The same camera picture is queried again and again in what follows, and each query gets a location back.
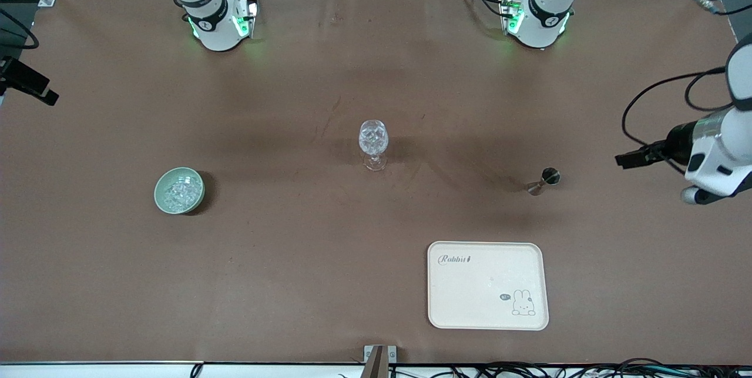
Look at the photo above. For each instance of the clear crystal wine glass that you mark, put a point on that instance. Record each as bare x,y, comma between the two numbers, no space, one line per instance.
373,143

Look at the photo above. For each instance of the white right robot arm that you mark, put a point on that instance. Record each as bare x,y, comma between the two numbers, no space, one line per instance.
214,31

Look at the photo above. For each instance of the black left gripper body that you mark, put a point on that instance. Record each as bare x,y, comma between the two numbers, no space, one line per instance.
677,143

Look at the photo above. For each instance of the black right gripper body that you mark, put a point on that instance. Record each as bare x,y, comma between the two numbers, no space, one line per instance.
22,77

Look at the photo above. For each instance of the cream rabbit print tray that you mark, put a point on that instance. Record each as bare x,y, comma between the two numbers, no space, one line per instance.
482,290

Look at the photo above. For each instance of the brown table cover mat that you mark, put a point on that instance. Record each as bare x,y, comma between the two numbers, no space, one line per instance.
294,260

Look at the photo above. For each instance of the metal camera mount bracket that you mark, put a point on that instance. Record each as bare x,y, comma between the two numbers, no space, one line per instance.
379,357

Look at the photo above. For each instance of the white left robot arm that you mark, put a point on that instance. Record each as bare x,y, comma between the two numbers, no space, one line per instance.
543,19

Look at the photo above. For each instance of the clear ice cubes pile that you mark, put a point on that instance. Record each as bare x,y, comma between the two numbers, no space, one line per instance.
181,191

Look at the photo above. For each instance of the arm base box green light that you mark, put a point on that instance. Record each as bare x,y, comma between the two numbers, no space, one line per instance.
511,13
247,16

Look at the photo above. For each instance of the metal jigger measuring cup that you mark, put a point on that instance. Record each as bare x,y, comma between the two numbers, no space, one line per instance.
543,181

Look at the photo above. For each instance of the pale green ceramic bowl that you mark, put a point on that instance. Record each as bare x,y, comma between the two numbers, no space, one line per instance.
161,201

